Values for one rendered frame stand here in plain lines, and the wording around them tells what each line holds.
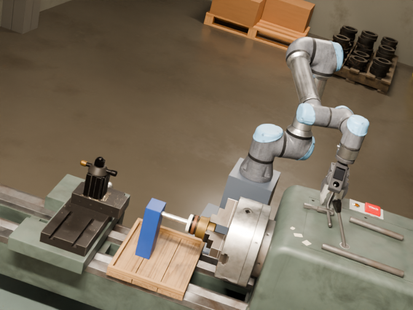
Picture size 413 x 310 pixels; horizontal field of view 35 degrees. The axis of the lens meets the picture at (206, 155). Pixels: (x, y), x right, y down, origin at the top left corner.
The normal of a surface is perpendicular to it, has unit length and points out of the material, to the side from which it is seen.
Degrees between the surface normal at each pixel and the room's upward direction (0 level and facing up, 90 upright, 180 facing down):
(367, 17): 90
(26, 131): 0
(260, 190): 90
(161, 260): 0
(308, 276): 90
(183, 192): 0
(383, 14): 90
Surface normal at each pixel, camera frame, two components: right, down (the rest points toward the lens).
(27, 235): 0.23, -0.86
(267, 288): -0.22, 0.41
